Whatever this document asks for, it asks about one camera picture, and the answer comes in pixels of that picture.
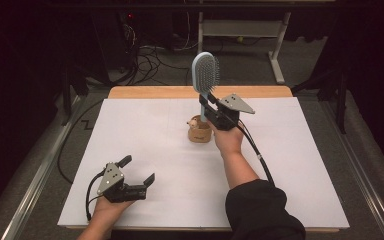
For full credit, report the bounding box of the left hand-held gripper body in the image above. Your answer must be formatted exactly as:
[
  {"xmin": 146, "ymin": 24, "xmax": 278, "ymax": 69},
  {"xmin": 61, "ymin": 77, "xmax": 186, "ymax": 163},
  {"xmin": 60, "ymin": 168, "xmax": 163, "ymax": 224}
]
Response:
[{"xmin": 96, "ymin": 162, "xmax": 148, "ymax": 204}]

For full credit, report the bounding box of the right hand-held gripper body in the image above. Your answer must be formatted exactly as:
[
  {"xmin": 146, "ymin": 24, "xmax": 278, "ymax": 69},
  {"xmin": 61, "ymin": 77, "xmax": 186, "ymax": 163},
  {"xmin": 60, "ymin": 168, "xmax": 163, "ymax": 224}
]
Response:
[{"xmin": 202, "ymin": 93, "xmax": 256, "ymax": 132}]

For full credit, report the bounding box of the light blue hairbrush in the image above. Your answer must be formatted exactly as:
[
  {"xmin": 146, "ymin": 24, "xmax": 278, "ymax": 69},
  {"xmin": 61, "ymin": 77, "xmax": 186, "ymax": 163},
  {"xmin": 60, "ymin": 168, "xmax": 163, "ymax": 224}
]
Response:
[{"xmin": 191, "ymin": 51, "xmax": 221, "ymax": 123}]

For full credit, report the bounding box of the person's left hand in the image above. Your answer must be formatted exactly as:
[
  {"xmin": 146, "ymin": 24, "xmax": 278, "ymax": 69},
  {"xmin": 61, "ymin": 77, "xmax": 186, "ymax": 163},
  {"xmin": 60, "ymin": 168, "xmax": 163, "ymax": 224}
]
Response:
[{"xmin": 92, "ymin": 195, "xmax": 136, "ymax": 224}]

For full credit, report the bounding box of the person's right hand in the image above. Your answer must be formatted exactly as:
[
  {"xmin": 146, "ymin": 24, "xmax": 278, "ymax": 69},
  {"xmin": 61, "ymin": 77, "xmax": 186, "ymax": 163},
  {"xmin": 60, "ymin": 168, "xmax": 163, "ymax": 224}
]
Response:
[{"xmin": 209, "ymin": 120, "xmax": 246, "ymax": 159}]

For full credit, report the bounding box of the white table cover sheet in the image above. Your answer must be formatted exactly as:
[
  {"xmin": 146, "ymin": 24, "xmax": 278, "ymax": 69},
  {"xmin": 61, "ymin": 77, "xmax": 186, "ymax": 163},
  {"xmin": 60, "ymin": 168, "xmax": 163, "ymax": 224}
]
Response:
[{"xmin": 57, "ymin": 96, "xmax": 351, "ymax": 231}]

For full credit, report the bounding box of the black stand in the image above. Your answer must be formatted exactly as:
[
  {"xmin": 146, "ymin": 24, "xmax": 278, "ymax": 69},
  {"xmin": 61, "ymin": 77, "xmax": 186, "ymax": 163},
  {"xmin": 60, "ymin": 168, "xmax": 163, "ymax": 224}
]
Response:
[
  {"xmin": 291, "ymin": 64, "xmax": 352, "ymax": 135},
  {"xmin": 59, "ymin": 64, "xmax": 91, "ymax": 127}
]

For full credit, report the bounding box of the left hand-held gripper cable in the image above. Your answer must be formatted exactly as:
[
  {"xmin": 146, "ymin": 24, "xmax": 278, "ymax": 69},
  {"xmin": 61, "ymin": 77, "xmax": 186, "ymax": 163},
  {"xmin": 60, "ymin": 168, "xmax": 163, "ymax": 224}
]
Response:
[{"xmin": 85, "ymin": 169, "xmax": 108, "ymax": 222}]

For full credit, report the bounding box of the hand-held gripper cable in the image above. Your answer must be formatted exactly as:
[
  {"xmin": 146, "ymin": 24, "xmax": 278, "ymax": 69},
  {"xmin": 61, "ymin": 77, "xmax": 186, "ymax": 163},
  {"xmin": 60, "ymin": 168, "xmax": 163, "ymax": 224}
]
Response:
[
  {"xmin": 85, "ymin": 169, "xmax": 108, "ymax": 222},
  {"xmin": 235, "ymin": 119, "xmax": 277, "ymax": 187}
]

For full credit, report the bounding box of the right hand-held gripper cable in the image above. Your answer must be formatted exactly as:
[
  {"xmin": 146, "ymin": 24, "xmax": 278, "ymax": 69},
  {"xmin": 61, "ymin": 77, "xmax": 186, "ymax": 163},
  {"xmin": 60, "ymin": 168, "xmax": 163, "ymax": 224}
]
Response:
[{"xmin": 235, "ymin": 119, "xmax": 277, "ymax": 187}]

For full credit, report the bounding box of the black floor cable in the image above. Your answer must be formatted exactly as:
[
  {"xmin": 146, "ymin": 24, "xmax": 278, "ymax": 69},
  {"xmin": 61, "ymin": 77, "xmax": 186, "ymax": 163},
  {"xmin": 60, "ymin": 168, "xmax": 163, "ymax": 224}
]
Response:
[{"xmin": 57, "ymin": 98, "xmax": 105, "ymax": 185}]

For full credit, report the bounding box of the tangle of black cables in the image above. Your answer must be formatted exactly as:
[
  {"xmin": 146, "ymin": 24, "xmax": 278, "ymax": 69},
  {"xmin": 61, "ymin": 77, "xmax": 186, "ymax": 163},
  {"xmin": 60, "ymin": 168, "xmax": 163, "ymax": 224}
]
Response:
[{"xmin": 119, "ymin": 13, "xmax": 202, "ymax": 87}]

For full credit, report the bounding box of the white metal table frame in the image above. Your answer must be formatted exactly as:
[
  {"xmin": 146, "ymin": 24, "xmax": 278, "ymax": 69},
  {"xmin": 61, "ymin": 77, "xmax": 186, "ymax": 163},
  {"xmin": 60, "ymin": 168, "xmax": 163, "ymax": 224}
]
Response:
[{"xmin": 194, "ymin": 0, "xmax": 293, "ymax": 85}]

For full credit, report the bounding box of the metal floor rail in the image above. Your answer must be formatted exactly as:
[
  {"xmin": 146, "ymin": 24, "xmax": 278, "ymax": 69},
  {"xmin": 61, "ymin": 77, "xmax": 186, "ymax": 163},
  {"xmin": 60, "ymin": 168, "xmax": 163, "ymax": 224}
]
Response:
[
  {"xmin": 0, "ymin": 95, "xmax": 82, "ymax": 240},
  {"xmin": 319, "ymin": 99, "xmax": 384, "ymax": 240}
]

